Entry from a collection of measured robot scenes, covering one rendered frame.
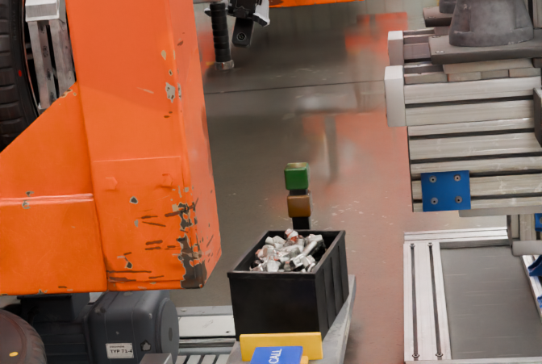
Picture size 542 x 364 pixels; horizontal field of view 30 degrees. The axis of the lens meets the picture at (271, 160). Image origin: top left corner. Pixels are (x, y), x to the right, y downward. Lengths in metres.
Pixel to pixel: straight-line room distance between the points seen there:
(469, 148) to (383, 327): 0.93
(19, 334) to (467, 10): 0.94
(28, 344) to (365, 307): 1.43
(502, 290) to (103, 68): 1.15
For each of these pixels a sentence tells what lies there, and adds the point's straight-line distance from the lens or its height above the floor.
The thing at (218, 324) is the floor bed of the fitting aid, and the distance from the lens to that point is 2.61.
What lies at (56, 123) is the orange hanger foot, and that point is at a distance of 1.62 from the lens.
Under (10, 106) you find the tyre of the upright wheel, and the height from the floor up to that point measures 0.78.
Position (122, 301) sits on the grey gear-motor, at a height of 0.40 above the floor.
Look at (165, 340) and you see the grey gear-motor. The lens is 1.95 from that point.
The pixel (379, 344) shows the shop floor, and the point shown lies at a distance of 2.60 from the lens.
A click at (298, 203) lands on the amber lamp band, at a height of 0.60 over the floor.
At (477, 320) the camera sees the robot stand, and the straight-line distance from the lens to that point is 2.20.
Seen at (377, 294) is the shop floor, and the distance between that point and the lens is 2.90.
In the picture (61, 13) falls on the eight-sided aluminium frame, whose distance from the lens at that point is 1.93.
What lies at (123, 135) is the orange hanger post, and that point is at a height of 0.78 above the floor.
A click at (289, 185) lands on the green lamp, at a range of 1.73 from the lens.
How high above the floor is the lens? 1.10
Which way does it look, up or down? 14 degrees down
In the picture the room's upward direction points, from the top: 6 degrees counter-clockwise
